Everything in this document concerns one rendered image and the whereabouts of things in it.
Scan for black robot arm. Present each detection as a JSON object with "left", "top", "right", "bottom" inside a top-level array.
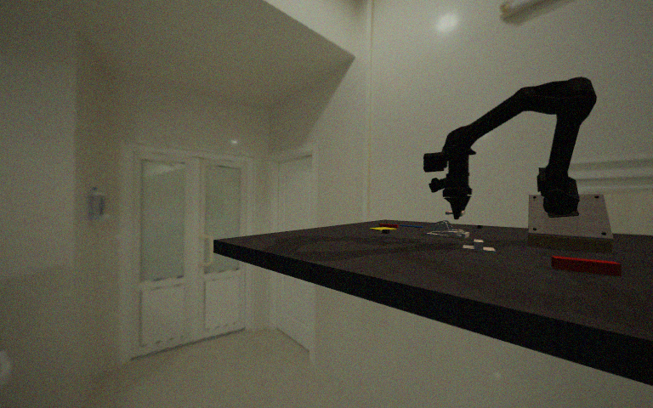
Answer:
[{"left": 423, "top": 76, "right": 597, "bottom": 218}]

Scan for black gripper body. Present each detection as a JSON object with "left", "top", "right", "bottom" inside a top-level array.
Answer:
[{"left": 443, "top": 169, "right": 472, "bottom": 198}]

